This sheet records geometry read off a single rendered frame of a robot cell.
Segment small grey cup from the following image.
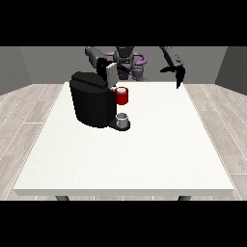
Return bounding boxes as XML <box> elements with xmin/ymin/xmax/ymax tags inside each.
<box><xmin>115</xmin><ymin>112</ymin><xmax>130</xmax><ymax>129</ymax></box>

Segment red pod holder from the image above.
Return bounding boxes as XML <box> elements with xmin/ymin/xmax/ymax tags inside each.
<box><xmin>114</xmin><ymin>86</ymin><xmax>130</xmax><ymax>106</ymax></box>

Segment black coffee machine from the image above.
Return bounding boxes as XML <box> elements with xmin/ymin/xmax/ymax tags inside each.
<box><xmin>69</xmin><ymin>70</ymin><xmax>131</xmax><ymax>131</ymax></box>

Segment pale grey machine lid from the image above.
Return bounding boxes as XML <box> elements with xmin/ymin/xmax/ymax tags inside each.
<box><xmin>105</xmin><ymin>62</ymin><xmax>119</xmax><ymax>88</ymax></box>

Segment grey robot trunk purple rings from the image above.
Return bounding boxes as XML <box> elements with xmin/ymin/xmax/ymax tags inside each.
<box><xmin>103</xmin><ymin>46</ymin><xmax>150</xmax><ymax>82</ymax></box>

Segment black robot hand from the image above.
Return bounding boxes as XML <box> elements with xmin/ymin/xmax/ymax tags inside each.
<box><xmin>159</xmin><ymin>65</ymin><xmax>187</xmax><ymax>90</ymax></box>
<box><xmin>96</xmin><ymin>57</ymin><xmax>111</xmax><ymax>79</ymax></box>

